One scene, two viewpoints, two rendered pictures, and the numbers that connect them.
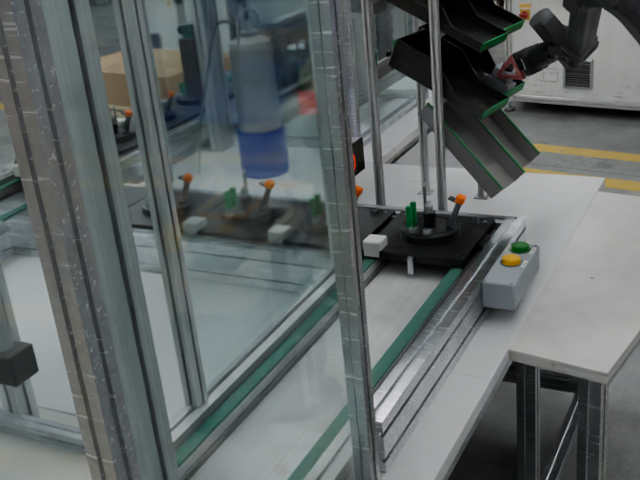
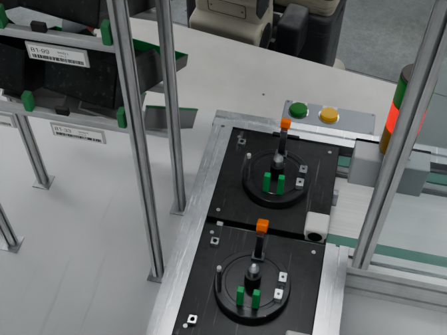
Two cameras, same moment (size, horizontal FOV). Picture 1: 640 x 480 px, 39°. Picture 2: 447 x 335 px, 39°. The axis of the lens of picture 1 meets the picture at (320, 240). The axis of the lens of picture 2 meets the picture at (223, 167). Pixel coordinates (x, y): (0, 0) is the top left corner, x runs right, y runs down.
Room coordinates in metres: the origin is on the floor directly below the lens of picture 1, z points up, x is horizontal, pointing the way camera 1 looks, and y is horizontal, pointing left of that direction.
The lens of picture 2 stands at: (2.28, 0.48, 2.02)
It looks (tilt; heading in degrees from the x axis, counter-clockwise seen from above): 51 degrees down; 254
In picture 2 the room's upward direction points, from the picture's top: straight up
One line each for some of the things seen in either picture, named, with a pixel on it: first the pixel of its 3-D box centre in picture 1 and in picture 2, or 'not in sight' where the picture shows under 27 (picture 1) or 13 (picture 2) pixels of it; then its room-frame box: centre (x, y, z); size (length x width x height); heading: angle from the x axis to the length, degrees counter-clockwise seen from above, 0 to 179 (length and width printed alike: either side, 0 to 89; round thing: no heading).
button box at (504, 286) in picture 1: (511, 274); (326, 125); (1.77, -0.40, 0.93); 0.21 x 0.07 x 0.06; 151
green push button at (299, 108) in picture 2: (519, 249); (298, 111); (1.83, -0.44, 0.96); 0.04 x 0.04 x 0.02
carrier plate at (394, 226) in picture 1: (430, 237); (275, 183); (1.95, -0.26, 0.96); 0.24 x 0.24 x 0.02; 61
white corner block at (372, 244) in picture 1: (374, 246); (316, 227); (1.91, -0.12, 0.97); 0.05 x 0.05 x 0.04; 61
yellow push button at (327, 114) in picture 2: (510, 261); (328, 115); (1.77, -0.40, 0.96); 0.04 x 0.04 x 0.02
